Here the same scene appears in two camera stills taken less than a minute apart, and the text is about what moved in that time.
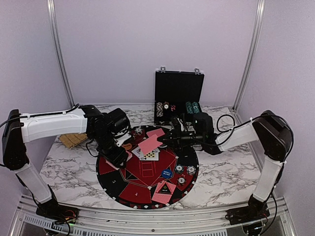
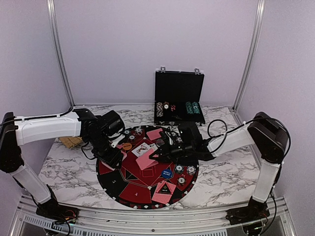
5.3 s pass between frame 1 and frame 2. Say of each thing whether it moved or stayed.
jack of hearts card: stayed
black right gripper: moved
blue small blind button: stayed
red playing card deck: moved
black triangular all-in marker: stayed
